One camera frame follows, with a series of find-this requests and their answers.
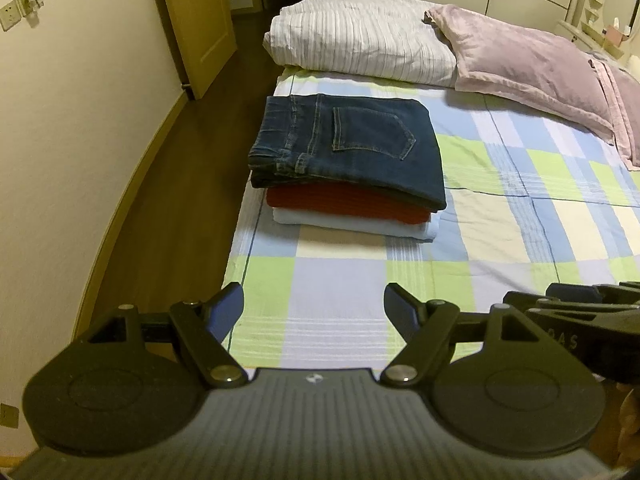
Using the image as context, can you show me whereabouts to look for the blue denim jeans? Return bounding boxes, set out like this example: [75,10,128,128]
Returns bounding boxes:
[248,94,447,211]

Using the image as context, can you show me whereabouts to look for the person's right hand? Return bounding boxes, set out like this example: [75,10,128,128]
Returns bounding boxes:
[619,387,640,463]

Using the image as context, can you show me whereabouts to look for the red knit sweater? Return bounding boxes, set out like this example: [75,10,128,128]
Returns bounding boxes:
[266,182,432,224]

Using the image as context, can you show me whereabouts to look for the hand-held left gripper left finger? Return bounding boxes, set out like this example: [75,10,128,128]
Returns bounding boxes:
[87,282,248,389]

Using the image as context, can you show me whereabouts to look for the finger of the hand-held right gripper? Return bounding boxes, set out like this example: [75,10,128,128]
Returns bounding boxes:
[547,282,640,303]
[502,290,640,317]

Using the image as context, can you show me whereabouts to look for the light blue garment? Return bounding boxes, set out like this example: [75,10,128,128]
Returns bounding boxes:
[272,207,441,243]

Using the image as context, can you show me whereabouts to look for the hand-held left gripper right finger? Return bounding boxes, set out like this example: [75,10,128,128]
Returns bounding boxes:
[382,282,548,389]

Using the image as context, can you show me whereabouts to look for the white nightstand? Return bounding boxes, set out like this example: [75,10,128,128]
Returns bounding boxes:
[556,20,626,58]

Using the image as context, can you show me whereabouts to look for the small white corner shelf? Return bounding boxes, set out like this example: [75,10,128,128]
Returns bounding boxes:
[580,0,608,31]

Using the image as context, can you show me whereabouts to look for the oval white-framed mirror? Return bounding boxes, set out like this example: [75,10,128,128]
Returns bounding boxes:
[602,0,640,31]

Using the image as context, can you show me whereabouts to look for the wooden door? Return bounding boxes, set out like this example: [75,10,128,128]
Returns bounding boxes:
[150,0,238,101]

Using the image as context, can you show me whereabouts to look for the checkered bed sheet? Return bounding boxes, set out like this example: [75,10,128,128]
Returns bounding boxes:
[220,67,640,376]

